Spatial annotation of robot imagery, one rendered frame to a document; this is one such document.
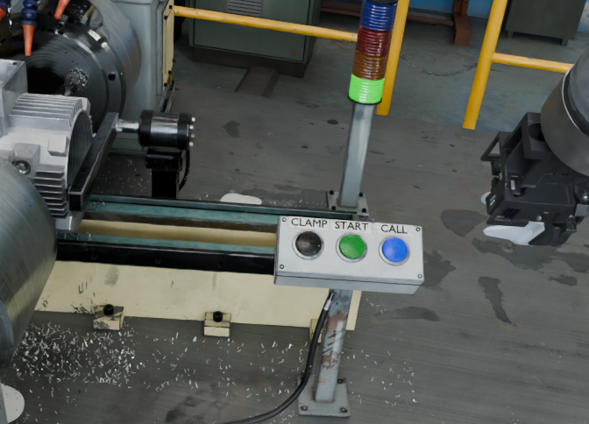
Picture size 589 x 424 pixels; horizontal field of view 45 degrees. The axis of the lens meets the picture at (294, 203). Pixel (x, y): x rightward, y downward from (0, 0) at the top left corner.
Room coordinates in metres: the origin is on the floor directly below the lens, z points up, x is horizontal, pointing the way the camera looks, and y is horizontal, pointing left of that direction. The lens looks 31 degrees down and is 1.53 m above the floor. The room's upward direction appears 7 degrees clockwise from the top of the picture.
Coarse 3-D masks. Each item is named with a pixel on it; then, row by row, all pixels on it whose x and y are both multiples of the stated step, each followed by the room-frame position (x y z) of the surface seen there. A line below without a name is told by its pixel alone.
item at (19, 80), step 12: (0, 60) 0.91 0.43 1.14; (12, 60) 0.91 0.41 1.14; (0, 72) 0.91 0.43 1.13; (12, 72) 0.87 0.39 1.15; (24, 72) 0.91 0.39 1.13; (0, 84) 0.83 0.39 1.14; (12, 84) 0.86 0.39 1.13; (24, 84) 0.90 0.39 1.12; (0, 96) 0.82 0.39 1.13; (12, 96) 0.85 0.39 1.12; (0, 108) 0.82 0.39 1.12; (0, 120) 0.82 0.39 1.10; (0, 132) 0.81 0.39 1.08
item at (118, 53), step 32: (96, 0) 1.21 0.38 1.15; (0, 32) 1.07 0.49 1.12; (64, 32) 1.08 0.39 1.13; (96, 32) 1.09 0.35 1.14; (128, 32) 1.21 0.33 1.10; (32, 64) 1.07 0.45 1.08; (64, 64) 1.07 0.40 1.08; (96, 64) 1.08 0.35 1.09; (128, 64) 1.14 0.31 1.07; (96, 96) 1.08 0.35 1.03; (128, 96) 1.13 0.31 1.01; (96, 128) 1.08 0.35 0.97
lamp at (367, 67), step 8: (360, 56) 1.19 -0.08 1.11; (368, 56) 1.18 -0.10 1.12; (376, 56) 1.18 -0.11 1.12; (384, 56) 1.19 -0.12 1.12; (360, 64) 1.19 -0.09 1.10; (368, 64) 1.18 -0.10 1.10; (376, 64) 1.18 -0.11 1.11; (384, 64) 1.19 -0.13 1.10; (352, 72) 1.20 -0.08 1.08; (360, 72) 1.18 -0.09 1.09; (368, 72) 1.18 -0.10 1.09; (376, 72) 1.18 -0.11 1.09; (384, 72) 1.20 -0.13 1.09; (368, 80) 1.18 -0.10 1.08; (376, 80) 1.18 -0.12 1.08
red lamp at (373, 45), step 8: (360, 32) 1.19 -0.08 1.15; (368, 32) 1.18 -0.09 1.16; (376, 32) 1.18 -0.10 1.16; (384, 32) 1.18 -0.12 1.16; (392, 32) 1.20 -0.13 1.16; (360, 40) 1.19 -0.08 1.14; (368, 40) 1.18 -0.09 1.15; (376, 40) 1.18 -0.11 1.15; (384, 40) 1.18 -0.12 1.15; (360, 48) 1.19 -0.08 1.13; (368, 48) 1.18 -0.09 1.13; (376, 48) 1.18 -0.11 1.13; (384, 48) 1.19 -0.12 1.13
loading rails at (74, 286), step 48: (96, 192) 0.94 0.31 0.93; (96, 240) 0.83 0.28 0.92; (144, 240) 0.84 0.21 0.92; (192, 240) 0.92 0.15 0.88; (240, 240) 0.92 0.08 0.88; (48, 288) 0.80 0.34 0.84; (96, 288) 0.80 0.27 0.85; (144, 288) 0.81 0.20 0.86; (192, 288) 0.82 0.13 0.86; (240, 288) 0.82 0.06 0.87; (288, 288) 0.83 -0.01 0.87
